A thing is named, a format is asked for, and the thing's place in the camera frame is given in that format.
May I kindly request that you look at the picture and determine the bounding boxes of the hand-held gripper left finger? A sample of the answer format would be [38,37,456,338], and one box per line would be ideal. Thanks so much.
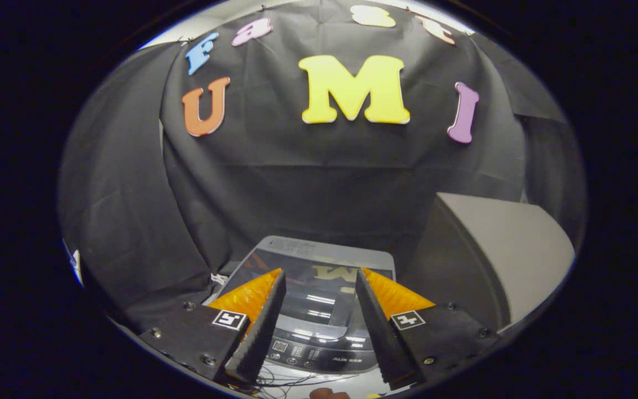
[140,268,287,386]

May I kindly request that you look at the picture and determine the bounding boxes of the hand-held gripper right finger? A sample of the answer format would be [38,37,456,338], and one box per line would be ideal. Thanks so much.
[354,268,502,390]

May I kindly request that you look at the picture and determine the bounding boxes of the grey washing machine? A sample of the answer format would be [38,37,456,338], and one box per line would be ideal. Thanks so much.
[214,236,397,375]

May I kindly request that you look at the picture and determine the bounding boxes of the dark washing machine lid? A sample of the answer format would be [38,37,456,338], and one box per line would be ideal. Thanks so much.
[217,236,397,333]

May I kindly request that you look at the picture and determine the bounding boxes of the grey cabinet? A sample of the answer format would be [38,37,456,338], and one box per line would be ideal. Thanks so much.
[402,192,576,333]

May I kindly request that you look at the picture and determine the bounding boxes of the black backdrop cloth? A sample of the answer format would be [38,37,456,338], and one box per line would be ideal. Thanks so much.
[59,0,585,333]

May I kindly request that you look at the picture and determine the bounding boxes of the black floor cables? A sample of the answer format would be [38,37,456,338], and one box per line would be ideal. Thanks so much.
[253,366,364,397]

